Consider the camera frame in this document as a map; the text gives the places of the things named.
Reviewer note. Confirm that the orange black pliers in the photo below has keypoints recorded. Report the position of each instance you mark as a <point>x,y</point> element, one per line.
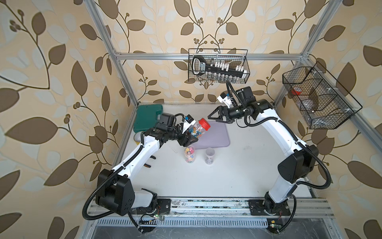
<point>147,160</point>

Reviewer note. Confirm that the lilac plastic tray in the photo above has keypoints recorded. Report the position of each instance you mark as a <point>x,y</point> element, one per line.
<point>215,137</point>

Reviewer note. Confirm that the black socket set rail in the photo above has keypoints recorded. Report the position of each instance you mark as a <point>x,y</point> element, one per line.
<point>200,66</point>

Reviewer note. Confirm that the black wire basket centre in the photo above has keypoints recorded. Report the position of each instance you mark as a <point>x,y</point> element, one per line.
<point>232,56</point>

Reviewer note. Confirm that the clear jar dark beads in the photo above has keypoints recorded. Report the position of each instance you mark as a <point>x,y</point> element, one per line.
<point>210,154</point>

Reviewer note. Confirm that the green plastic tool case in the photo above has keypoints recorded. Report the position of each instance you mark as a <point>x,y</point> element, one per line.
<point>147,116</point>

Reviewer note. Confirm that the clear jar colourful candies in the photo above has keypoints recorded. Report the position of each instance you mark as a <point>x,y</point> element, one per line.
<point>190,154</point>

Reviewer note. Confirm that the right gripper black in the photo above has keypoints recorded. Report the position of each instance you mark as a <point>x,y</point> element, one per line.
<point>221,109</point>

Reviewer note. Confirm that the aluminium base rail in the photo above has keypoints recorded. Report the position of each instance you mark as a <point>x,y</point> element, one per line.
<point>306,208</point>

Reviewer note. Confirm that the red item in basket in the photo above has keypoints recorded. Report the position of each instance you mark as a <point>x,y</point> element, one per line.
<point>296,91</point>

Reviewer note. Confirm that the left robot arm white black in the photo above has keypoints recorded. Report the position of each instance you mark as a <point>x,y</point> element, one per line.
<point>114,193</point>

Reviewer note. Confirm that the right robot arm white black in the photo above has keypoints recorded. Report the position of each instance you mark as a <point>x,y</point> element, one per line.
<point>300,158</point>

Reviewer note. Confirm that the clear candy jar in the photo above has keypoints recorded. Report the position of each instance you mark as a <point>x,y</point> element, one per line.
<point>197,130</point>

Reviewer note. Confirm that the black wire basket right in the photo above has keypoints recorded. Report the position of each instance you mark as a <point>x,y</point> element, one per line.
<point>325,102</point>

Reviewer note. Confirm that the black wire basket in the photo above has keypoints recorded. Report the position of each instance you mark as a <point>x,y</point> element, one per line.
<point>325,102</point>
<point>232,56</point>

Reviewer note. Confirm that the red jar lid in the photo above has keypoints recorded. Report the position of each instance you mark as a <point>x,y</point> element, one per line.
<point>204,124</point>

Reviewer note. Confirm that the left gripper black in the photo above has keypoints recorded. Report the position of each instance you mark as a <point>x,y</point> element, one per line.
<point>184,140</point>

